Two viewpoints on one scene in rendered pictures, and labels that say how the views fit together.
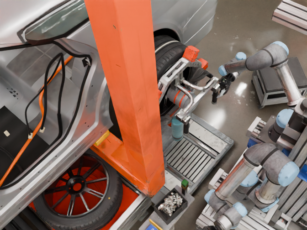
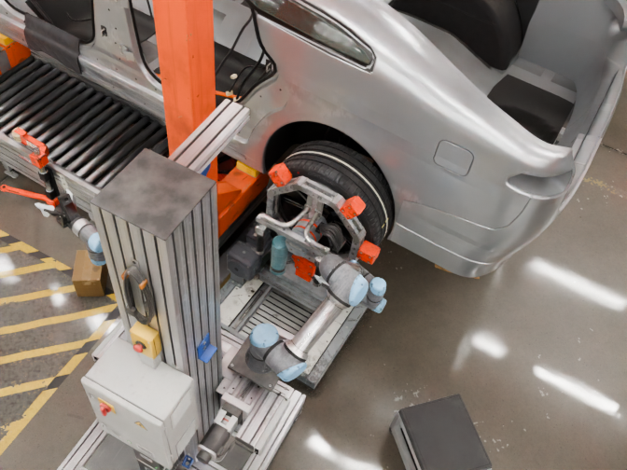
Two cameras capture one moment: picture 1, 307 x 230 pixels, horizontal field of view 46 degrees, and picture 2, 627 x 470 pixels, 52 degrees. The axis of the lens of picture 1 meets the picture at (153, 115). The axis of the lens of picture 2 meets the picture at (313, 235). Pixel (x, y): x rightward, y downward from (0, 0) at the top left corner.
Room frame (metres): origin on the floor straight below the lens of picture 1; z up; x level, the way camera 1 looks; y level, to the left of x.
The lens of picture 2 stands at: (0.75, -2.07, 3.41)
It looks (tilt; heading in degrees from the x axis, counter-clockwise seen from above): 52 degrees down; 67
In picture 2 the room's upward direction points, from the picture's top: 9 degrees clockwise
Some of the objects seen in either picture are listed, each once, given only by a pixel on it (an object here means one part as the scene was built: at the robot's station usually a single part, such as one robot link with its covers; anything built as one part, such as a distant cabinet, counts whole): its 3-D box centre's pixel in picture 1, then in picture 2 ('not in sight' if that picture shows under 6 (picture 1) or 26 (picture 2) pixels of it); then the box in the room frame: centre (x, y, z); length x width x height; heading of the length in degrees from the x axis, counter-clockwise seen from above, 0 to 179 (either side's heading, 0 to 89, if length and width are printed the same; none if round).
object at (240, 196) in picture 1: (242, 187); not in sight; (0.76, -0.50, 0.87); 0.15 x 0.15 x 0.10
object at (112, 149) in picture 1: (113, 147); (235, 182); (1.22, 0.31, 0.69); 0.52 x 0.17 x 0.35; 44
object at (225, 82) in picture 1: (226, 81); not in sight; (1.58, -0.56, 0.86); 0.12 x 0.08 x 0.09; 134
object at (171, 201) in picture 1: (170, 206); not in sight; (0.80, -0.05, 0.51); 0.20 x 0.14 x 0.13; 126
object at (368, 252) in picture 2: (200, 65); (368, 253); (1.76, -0.40, 0.85); 0.09 x 0.08 x 0.07; 134
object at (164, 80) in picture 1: (175, 92); (313, 224); (1.53, -0.18, 0.85); 0.54 x 0.07 x 0.54; 134
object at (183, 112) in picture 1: (180, 96); (286, 208); (1.38, -0.19, 1.03); 0.19 x 0.18 x 0.11; 44
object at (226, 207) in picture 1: (230, 216); (101, 250); (0.52, -0.34, 1.12); 0.11 x 0.08 x 0.11; 33
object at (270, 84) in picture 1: (277, 83); (438, 448); (1.99, -1.22, 0.17); 0.43 x 0.36 x 0.34; 92
